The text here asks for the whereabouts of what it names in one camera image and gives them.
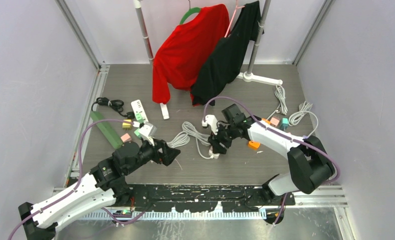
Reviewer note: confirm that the yellow plug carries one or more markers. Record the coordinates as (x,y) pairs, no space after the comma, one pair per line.
(127,124)

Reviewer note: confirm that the orange power strip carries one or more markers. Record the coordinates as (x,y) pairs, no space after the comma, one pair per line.
(254,144)

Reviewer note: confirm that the teal plug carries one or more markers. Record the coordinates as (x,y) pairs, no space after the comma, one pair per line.
(284,124)

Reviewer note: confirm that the green hanger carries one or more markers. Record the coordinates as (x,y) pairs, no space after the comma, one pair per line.
(189,13)

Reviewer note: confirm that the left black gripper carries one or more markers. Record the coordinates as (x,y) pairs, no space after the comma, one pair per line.
(168,153)

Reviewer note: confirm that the clothes rack left pole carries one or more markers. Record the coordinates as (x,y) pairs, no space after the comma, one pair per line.
(149,51)

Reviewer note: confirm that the pink hanger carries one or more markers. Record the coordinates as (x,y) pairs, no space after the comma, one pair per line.
(236,8)

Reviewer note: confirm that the black shirt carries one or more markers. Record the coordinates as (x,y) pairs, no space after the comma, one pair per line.
(224,63)

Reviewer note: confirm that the clothes rack right pole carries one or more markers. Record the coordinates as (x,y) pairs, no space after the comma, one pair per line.
(248,75)

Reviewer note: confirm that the white power strip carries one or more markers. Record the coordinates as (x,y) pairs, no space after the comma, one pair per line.
(137,106)
(212,154)

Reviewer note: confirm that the clothes rack pole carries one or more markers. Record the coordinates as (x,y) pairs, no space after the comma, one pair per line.
(248,75)
(149,51)

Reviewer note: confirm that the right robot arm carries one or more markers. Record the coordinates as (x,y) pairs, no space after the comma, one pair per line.
(308,163)

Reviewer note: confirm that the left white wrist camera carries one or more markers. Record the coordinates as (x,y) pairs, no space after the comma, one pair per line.
(147,132)

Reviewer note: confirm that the pink plug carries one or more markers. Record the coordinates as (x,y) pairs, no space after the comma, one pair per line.
(274,121)
(125,138)

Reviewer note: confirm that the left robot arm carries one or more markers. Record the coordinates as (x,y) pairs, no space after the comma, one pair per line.
(103,186)

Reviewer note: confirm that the red shirt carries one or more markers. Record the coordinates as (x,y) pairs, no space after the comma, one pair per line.
(180,58)

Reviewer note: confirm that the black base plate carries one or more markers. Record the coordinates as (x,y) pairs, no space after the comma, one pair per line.
(197,198)

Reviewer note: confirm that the green power strip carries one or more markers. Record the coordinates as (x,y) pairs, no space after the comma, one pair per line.
(107,130)

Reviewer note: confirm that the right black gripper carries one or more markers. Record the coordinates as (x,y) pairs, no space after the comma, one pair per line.
(217,147)

